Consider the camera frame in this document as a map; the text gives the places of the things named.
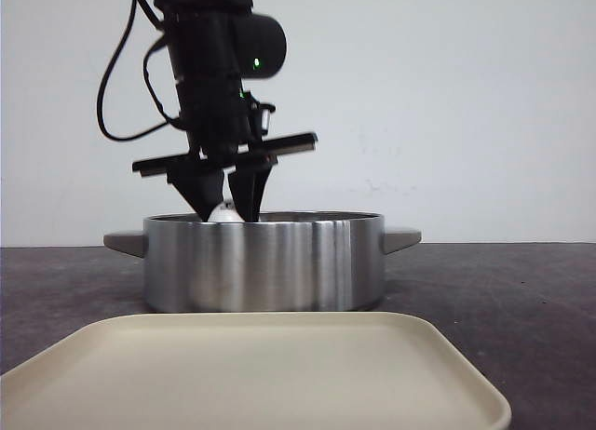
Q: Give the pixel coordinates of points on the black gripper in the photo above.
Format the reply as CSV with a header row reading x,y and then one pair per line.
x,y
219,136

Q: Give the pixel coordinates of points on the panda bun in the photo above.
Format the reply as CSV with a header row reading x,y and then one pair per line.
x,y
225,212

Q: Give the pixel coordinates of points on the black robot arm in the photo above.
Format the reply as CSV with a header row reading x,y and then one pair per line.
x,y
213,46

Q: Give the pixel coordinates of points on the stainless steel steamer pot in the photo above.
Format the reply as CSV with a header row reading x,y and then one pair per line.
x,y
322,261

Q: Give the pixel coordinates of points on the cream rectangular plastic tray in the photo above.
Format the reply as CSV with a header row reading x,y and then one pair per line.
x,y
252,371

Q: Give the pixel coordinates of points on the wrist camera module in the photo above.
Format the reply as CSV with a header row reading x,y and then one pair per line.
x,y
259,116

